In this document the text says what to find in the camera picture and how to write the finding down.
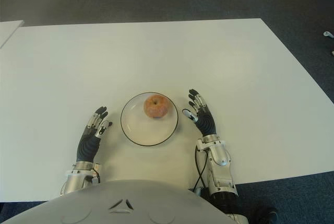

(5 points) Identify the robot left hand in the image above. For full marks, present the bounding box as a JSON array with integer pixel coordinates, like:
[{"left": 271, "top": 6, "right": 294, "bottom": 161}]
[{"left": 76, "top": 106, "right": 113, "bottom": 163}]

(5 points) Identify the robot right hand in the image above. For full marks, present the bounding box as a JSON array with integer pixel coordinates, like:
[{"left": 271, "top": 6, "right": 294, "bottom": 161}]
[{"left": 182, "top": 88, "right": 218, "bottom": 138}]

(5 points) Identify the red yellow apple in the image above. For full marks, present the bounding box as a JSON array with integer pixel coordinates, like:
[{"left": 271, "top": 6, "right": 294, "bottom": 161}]
[{"left": 144, "top": 93, "right": 168, "bottom": 119}]

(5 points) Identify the white plate with black rim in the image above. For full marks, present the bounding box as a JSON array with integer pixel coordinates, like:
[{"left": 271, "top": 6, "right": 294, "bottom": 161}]
[{"left": 120, "top": 92, "right": 180, "bottom": 146}]

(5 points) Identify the grey robot torso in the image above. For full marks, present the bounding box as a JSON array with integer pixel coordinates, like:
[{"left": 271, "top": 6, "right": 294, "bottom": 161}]
[{"left": 0, "top": 179, "right": 228, "bottom": 224}]

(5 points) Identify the black robot foot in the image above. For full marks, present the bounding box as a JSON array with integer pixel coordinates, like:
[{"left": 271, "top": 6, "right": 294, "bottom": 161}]
[{"left": 250, "top": 199, "right": 279, "bottom": 224}]

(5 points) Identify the white side table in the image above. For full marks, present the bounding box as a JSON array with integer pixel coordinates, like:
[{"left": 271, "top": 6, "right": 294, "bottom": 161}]
[{"left": 0, "top": 20, "right": 25, "bottom": 49}]

